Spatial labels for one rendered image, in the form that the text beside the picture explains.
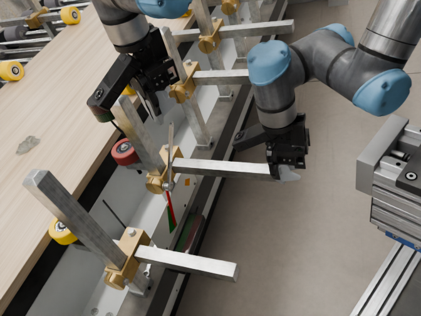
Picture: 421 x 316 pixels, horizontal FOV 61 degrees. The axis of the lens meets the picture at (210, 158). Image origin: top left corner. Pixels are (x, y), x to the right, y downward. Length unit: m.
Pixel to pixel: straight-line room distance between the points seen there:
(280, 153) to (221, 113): 0.58
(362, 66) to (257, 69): 0.16
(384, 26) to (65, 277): 0.90
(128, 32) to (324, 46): 0.33
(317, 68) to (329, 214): 1.22
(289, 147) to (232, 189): 1.23
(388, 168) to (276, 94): 0.23
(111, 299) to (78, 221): 0.44
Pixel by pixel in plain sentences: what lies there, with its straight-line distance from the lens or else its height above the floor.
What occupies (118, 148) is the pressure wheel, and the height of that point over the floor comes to 0.91.
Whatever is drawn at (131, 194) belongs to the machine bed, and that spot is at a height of 0.68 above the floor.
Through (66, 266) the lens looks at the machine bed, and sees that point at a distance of 1.04.
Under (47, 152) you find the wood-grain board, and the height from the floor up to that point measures 0.90.
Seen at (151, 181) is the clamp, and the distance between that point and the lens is 0.92.
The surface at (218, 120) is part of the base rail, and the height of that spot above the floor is 0.70.
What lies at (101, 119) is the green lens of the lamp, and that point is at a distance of 0.83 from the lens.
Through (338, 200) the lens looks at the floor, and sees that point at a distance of 1.84.
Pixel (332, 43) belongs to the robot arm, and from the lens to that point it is 0.66.
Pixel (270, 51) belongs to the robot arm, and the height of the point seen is 1.18.
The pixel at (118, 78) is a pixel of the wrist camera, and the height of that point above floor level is 1.19.
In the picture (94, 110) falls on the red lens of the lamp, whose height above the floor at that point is 1.10.
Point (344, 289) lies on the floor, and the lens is 1.63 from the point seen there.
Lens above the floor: 1.50
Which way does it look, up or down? 44 degrees down
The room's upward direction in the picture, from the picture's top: 22 degrees counter-clockwise
